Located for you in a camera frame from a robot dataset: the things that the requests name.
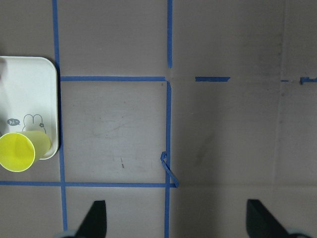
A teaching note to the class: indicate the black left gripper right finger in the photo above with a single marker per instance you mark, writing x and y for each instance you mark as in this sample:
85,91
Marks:
260,223

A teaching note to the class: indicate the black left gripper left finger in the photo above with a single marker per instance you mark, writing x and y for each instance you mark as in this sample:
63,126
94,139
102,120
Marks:
94,224

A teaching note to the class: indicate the yellow plastic cup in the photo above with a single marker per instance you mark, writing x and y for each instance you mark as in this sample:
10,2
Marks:
20,150

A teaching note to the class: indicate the cream serving tray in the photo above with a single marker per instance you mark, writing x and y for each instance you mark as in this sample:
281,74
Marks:
28,97

